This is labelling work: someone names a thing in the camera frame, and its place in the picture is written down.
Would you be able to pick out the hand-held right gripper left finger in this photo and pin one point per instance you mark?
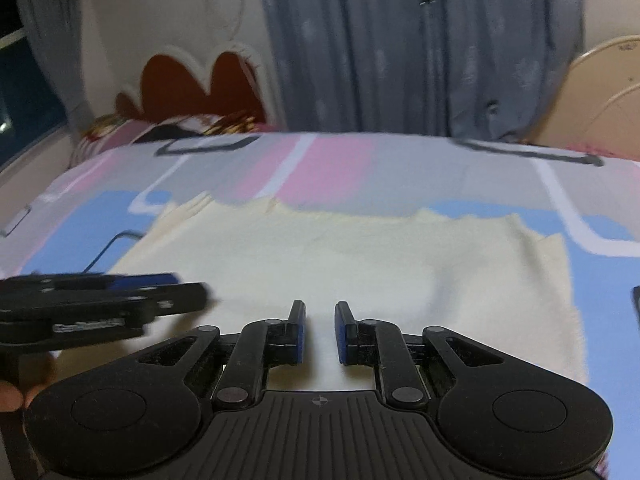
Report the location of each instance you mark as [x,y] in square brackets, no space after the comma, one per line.
[297,332]

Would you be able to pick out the dark window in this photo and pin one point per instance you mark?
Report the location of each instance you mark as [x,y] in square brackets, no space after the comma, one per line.
[25,105]

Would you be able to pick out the blue grey curtain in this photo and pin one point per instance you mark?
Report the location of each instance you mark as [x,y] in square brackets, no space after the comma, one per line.
[420,45]

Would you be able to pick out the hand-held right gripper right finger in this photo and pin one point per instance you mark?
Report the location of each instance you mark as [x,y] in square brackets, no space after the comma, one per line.
[343,332]

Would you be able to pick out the striped pink pillow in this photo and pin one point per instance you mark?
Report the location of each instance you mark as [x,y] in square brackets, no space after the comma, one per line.
[97,147]

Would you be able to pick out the person's left hand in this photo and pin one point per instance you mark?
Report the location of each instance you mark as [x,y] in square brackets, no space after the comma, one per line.
[37,385]

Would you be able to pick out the red heart-shaped headboard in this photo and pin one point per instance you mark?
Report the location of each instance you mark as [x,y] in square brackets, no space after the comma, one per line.
[200,85]

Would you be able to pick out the cream knit sweater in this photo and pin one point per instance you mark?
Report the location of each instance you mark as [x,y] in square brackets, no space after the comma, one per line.
[380,270]

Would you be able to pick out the pink grey patterned bed sheet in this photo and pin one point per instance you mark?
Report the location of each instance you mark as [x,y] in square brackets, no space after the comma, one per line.
[350,170]

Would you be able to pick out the grey side curtain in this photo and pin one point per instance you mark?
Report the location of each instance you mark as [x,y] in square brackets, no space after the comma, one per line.
[55,35]

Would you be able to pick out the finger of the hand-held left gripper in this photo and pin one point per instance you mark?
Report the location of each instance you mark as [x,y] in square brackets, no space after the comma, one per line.
[145,282]
[175,300]

